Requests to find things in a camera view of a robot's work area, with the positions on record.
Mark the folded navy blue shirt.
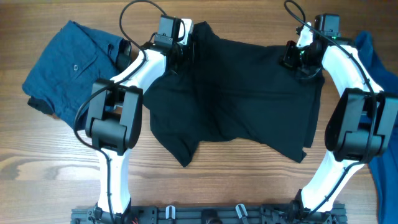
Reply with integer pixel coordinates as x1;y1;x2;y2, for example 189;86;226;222
22;21;131;130

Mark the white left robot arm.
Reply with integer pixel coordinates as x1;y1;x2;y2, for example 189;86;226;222
85;15;193;223

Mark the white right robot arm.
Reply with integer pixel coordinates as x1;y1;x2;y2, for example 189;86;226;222
280;14;397;223

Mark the black t-shirt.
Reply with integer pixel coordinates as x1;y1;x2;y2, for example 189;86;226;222
144;22;324;166

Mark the blue polo shirt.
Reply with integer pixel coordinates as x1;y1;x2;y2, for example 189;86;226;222
354;30;398;224

